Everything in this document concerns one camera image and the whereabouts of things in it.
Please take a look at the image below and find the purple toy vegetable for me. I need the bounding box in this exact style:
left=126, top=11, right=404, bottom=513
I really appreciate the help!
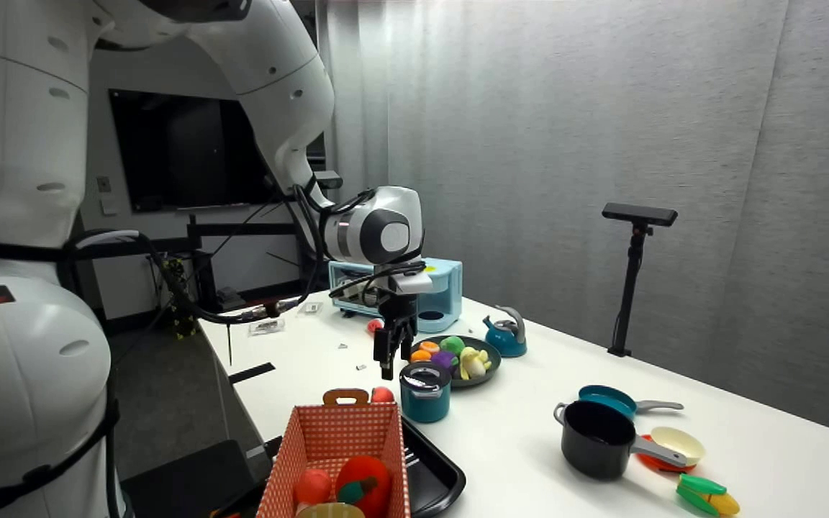
left=429, top=348, right=460, bottom=378

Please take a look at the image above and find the orange checkered cardboard box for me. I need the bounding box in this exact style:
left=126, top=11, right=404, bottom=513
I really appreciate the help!
left=252, top=385, right=412, bottom=518

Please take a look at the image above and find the small red plate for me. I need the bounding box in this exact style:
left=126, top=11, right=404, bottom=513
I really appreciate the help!
left=634, top=444, right=703, bottom=477

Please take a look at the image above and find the black camera stand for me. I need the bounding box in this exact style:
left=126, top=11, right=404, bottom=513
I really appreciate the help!
left=599, top=201, right=683, bottom=359

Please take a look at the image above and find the black baking tray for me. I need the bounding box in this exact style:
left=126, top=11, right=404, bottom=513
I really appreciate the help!
left=211, top=415, right=468, bottom=518

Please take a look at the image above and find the teal blue pot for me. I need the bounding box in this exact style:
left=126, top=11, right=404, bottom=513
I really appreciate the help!
left=398, top=375, right=455, bottom=425

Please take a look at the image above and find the cream toy bowl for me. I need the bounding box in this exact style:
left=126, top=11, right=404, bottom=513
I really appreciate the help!
left=645, top=425, right=709, bottom=467

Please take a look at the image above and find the green toy corn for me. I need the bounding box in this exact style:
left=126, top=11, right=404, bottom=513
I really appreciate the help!
left=674, top=473, right=743, bottom=518

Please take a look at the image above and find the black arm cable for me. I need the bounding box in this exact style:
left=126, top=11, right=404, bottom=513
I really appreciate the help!
left=192, top=189, right=339, bottom=326

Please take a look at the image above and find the black screen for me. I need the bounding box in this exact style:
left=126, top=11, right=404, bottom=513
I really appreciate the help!
left=106, top=87, right=291, bottom=215

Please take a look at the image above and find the orange toy fruit ball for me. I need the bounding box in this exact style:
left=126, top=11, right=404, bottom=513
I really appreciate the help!
left=291, top=467, right=336, bottom=510

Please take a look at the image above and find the dark grey plate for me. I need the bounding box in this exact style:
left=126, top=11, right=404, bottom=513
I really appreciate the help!
left=406, top=335, right=504, bottom=392

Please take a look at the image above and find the light blue toy toaster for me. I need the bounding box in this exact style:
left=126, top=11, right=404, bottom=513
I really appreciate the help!
left=326, top=256, right=468, bottom=336

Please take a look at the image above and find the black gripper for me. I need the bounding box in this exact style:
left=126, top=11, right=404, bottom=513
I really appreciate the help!
left=372, top=286, right=427, bottom=382

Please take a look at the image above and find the black pot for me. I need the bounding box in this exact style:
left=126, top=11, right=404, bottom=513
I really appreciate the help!
left=553, top=398, right=696, bottom=484

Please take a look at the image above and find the teal frying pan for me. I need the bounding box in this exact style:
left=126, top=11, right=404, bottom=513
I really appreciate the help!
left=575, top=382, right=689, bottom=421

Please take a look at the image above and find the yellow toy banana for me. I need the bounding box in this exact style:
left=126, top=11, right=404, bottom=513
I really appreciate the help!
left=458, top=345, right=494, bottom=382

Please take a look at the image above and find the red toy tomato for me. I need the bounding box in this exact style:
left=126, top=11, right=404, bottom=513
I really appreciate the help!
left=333, top=456, right=398, bottom=518

